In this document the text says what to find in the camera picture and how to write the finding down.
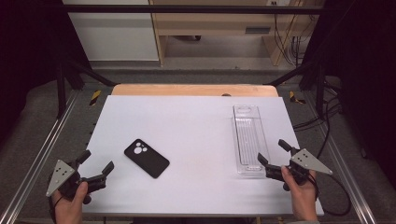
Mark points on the yellow clamp right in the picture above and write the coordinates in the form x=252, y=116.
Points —
x=294, y=98

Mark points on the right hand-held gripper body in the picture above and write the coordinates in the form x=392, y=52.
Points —
x=308, y=161

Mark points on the black curtain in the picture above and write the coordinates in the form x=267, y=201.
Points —
x=364, y=77
x=28, y=46

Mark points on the aluminium rail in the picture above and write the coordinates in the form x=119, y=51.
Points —
x=37, y=158
x=345, y=165

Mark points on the person's right hand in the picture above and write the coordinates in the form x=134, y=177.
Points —
x=303, y=199

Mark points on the wooden table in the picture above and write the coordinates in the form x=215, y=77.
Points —
x=186, y=90

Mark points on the person's left hand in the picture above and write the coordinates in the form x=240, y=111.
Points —
x=69, y=210

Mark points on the clear plastic package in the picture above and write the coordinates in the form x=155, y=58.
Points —
x=249, y=137

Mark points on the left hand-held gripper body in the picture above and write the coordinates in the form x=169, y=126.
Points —
x=60, y=175

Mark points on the wooden desk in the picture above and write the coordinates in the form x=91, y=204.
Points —
x=214, y=21

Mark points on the white board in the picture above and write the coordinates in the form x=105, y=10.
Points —
x=193, y=130

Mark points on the grey label on desk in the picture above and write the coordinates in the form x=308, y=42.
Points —
x=257, y=30

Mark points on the black horizontal frame bar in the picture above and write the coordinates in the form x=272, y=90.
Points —
x=186, y=9

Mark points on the white cabinet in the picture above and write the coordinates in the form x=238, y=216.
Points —
x=115, y=34

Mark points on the black metal stand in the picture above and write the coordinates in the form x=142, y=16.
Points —
x=319, y=90
x=62, y=90

